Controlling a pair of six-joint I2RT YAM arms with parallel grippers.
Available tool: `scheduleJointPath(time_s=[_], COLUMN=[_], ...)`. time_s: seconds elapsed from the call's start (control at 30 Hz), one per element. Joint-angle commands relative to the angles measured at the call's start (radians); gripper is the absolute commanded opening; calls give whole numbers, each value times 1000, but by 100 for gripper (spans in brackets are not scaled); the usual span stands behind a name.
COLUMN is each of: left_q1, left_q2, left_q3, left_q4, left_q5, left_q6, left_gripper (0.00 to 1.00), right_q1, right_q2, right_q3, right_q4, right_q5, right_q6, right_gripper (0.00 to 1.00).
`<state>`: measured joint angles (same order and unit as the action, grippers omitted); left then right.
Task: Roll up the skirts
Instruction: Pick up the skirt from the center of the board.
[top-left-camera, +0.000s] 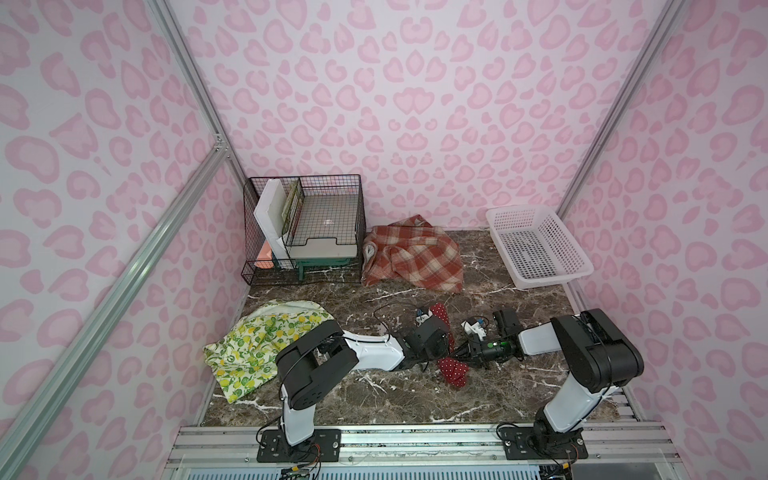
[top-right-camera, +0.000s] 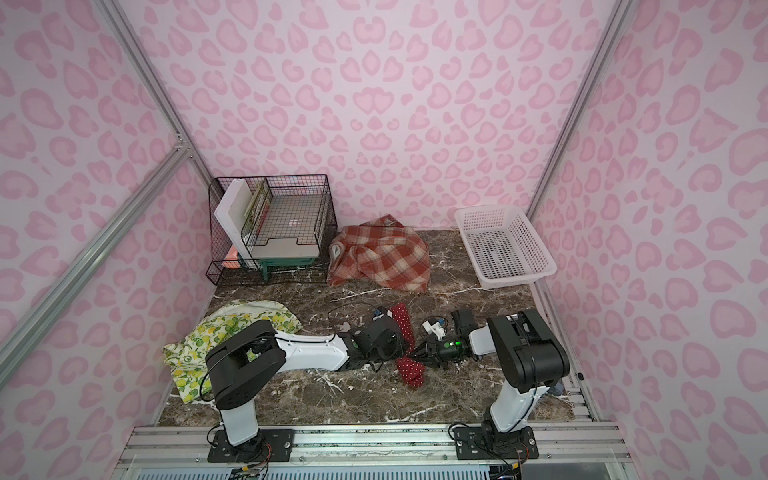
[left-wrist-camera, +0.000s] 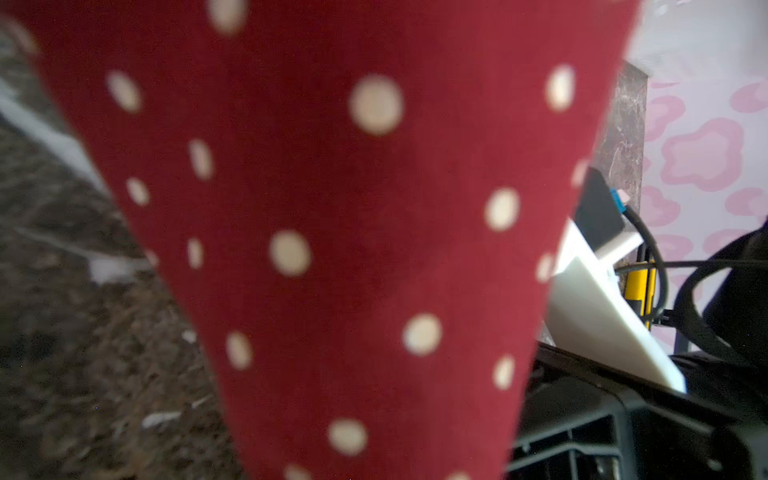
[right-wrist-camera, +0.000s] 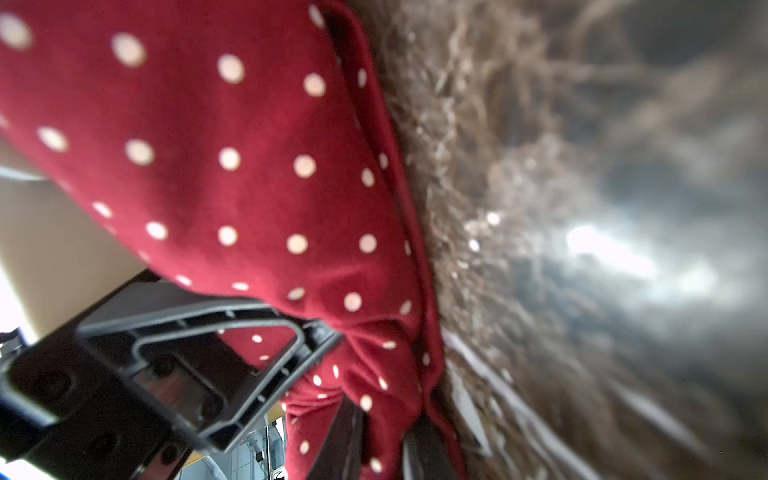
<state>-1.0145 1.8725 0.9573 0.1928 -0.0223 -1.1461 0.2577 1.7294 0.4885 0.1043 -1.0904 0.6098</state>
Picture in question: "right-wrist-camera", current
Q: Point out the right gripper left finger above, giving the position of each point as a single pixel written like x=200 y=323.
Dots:
x=340 y=457

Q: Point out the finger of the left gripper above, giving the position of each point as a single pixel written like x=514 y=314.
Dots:
x=130 y=387

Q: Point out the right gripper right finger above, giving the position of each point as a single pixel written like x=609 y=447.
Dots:
x=425 y=456

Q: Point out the red polka dot skirt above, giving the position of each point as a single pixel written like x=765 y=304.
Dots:
x=244 y=148

